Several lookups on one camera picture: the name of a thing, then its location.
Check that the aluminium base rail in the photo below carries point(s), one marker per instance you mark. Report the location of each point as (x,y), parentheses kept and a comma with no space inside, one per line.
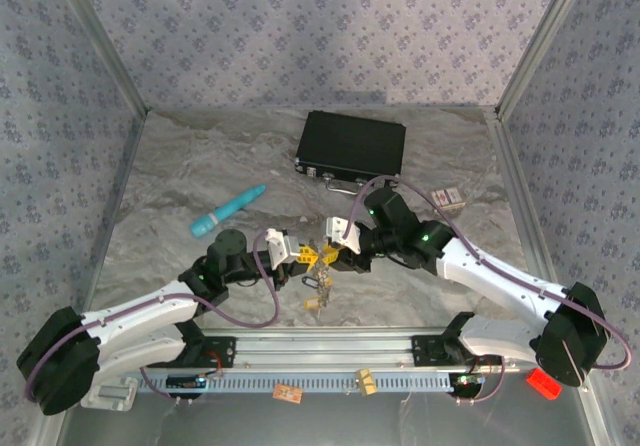
(325,348)

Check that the white metal clamp bracket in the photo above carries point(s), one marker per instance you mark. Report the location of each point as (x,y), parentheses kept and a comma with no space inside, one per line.
(107,393)

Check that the aluminium frame post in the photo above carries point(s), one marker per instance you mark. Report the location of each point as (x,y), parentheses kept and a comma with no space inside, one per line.
(542,41)

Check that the aluminium frame side rail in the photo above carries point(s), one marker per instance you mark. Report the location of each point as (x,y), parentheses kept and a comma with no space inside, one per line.
(122,186)
(515,181)

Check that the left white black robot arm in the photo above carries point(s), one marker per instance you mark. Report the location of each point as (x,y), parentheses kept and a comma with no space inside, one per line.
(140,311)

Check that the playing card box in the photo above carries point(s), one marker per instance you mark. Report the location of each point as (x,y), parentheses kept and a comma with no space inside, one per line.
(450,198)

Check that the small tan box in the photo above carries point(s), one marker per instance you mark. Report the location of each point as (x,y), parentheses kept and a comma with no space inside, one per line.
(366,382)

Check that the small orange printed tag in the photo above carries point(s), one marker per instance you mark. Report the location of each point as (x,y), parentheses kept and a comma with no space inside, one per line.
(287,394)

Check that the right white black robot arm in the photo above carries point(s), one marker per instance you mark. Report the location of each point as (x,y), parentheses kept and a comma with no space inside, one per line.
(490,271)

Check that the teal plastic cylinder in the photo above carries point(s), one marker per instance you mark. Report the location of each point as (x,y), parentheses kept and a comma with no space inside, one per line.
(225,212)

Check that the black ribbed carry case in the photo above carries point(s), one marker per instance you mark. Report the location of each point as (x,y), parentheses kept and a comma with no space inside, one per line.
(350,141)

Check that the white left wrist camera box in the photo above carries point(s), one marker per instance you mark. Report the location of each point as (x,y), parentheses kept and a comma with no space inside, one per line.
(282,247)

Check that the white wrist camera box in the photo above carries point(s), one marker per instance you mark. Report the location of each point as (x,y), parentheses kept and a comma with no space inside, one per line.
(282,247)
(342,235)

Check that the black key tag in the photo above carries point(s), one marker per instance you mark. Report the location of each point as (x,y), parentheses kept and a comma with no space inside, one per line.
(310,281)

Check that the metal keys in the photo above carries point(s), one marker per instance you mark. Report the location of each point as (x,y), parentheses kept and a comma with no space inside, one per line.
(325,278)

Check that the red plastic block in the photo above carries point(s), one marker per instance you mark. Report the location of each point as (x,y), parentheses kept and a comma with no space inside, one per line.
(545,385)

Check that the small circuit board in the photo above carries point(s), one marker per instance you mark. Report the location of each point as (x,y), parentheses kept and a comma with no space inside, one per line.
(467,381)
(185,382)

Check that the yellow plastic key tag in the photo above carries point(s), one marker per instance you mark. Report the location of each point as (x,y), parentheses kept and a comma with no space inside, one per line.
(312,302)

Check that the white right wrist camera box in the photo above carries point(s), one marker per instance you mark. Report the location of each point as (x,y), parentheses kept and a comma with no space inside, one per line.
(342,235)

